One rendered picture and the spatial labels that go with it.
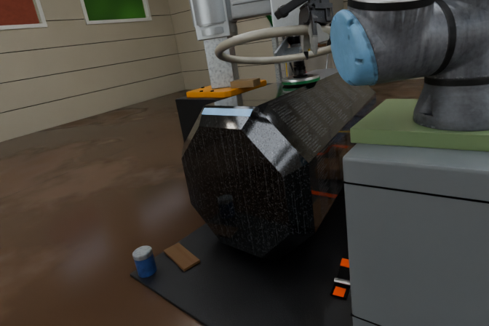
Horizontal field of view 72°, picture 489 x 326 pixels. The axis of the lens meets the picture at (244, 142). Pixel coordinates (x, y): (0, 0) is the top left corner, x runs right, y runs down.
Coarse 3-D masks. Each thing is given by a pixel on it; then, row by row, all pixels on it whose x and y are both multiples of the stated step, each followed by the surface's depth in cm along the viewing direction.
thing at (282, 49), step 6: (288, 36) 190; (282, 42) 171; (282, 48) 165; (288, 48) 178; (294, 48) 175; (300, 48) 146; (276, 54) 146; (282, 54) 164; (288, 54) 162; (294, 60) 146; (300, 60) 145
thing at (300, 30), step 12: (240, 36) 105; (252, 36) 103; (264, 36) 102; (276, 36) 102; (216, 48) 117; (228, 48) 112; (324, 48) 135; (228, 60) 135; (240, 60) 140; (252, 60) 144; (264, 60) 146; (276, 60) 146; (288, 60) 146
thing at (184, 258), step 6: (174, 246) 195; (180, 246) 194; (168, 252) 190; (174, 252) 190; (180, 252) 189; (186, 252) 188; (174, 258) 184; (180, 258) 183; (186, 258) 182; (192, 258) 181; (198, 258) 180; (180, 264) 178; (186, 264) 177; (192, 264) 177
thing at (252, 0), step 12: (192, 0) 238; (204, 0) 233; (216, 0) 233; (228, 0) 237; (240, 0) 236; (252, 0) 235; (264, 0) 234; (204, 12) 236; (216, 12) 235; (228, 12) 239; (240, 12) 239; (252, 12) 238; (264, 12) 237; (204, 24) 239; (216, 24) 239
